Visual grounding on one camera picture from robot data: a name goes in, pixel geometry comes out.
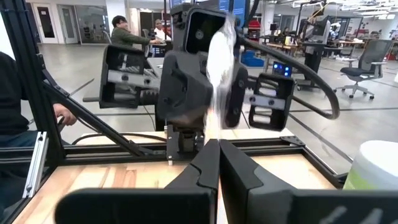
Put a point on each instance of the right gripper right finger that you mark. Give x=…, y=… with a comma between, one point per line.
x=264, y=202

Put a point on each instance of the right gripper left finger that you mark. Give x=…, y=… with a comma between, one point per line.
x=186, y=202

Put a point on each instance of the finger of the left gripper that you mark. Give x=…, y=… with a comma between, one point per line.
x=270, y=121
x=183, y=90

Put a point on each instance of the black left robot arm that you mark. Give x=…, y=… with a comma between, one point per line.
x=186, y=144

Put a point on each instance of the person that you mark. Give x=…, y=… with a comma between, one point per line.
x=124, y=35
x=12, y=102
x=160, y=31

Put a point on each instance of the device with blue lights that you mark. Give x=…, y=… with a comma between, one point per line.
x=282, y=69

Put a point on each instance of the blue bin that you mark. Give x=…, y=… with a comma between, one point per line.
x=252, y=59

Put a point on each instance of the green wipes canister white lid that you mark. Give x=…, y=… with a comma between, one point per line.
x=376, y=168

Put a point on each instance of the grey office chair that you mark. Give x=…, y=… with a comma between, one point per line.
x=373, y=56

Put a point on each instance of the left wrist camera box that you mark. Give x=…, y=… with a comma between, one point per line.
x=199, y=31

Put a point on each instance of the black aluminium table frame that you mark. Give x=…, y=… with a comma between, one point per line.
x=31, y=62

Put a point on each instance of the silver aluminium bracket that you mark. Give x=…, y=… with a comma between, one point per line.
x=35, y=165

